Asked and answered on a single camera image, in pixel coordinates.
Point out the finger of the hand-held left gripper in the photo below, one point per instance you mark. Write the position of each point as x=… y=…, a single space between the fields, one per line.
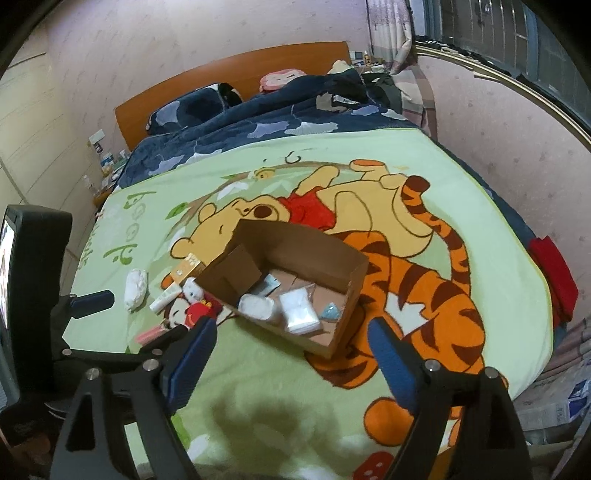
x=106 y=359
x=94 y=301

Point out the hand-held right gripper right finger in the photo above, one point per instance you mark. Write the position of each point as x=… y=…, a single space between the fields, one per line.
x=392 y=369

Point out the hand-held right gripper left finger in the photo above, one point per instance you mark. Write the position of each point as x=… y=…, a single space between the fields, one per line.
x=189 y=364

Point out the white cream tube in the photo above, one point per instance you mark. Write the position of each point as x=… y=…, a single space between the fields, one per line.
x=164 y=299

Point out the blue heart-shaped sponge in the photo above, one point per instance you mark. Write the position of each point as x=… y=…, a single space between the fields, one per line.
x=330 y=313

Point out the white tissue pack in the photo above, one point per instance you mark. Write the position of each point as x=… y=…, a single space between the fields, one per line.
x=258 y=307

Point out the clear packet of white pads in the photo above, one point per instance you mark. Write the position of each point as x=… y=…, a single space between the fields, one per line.
x=300 y=311

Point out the cardboard box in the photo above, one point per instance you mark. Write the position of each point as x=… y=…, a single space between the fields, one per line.
x=295 y=244

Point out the rolled white socks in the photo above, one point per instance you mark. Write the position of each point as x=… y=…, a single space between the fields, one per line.
x=136 y=288

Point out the pink stick packet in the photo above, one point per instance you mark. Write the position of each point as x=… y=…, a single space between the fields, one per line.
x=150 y=336

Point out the red paper meal box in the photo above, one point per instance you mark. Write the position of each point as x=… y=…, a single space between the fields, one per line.
x=201 y=311

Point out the small white plush toy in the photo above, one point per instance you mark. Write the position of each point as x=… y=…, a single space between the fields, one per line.
x=193 y=290

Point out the small orange box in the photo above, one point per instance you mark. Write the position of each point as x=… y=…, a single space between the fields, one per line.
x=184 y=270

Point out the wooden nightstand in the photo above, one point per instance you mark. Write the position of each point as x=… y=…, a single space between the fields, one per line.
x=102 y=198

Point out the small clear bottle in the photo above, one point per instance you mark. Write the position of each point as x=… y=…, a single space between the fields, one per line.
x=87 y=183

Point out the grey printed carton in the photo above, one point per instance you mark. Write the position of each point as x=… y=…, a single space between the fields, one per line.
x=545 y=410

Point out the green cartoon printed blanket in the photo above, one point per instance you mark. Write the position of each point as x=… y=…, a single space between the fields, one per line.
x=485 y=230

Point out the red cloth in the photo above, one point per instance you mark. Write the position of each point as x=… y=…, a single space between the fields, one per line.
x=551 y=277

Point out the blue white carton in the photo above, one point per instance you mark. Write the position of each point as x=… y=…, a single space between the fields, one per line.
x=578 y=392

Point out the dark blue patterned pillow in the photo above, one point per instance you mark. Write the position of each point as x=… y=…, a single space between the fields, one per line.
x=184 y=113

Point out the dark blue patterned quilt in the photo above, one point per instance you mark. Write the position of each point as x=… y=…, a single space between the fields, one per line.
x=277 y=124

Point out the orange wooden headboard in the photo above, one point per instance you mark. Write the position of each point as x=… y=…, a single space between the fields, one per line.
x=207 y=74

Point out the plaid cloth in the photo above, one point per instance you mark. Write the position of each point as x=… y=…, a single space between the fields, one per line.
x=415 y=97

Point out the dark clothes pile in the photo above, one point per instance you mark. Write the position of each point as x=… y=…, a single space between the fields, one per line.
x=351 y=87

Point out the pink plush toy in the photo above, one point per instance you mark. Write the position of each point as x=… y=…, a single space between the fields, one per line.
x=279 y=79

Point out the light patterned curtain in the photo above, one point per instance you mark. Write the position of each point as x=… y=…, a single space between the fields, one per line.
x=390 y=27

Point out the barred window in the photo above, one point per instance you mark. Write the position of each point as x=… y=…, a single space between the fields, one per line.
x=489 y=32

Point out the white wall socket panel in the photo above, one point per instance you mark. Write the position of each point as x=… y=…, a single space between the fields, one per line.
x=97 y=137

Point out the curved gold rail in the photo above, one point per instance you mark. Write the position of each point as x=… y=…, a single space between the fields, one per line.
x=508 y=78

